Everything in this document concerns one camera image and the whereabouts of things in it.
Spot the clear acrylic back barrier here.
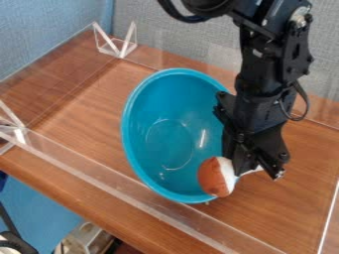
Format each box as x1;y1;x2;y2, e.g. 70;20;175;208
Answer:
125;37;339;130

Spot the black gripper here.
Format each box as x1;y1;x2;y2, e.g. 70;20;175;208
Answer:
214;88;297;180

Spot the black stand leg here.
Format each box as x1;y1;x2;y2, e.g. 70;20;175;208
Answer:
0;201;39;254

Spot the clear acrylic corner bracket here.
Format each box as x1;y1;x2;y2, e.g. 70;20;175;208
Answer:
93;22;138;59

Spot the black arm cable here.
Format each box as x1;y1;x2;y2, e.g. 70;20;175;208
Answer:
277;80;312;122

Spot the blue plastic bowl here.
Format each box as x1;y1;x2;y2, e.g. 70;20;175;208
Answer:
121;68;226;204

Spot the clear acrylic left bracket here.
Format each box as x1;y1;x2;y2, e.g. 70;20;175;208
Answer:
0;99;27;156

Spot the clear acrylic front barrier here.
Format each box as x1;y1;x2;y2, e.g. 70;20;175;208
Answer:
3;128;286;254

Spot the toy mushroom brown cap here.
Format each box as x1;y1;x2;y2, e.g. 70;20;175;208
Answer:
198;157;241;197

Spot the clear acrylic barrier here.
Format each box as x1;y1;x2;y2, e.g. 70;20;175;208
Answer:
3;128;286;254
125;37;339;130

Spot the white object under table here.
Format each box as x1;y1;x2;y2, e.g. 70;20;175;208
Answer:
54;221;115;254

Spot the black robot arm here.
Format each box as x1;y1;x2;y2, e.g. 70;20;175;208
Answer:
157;0;314;180

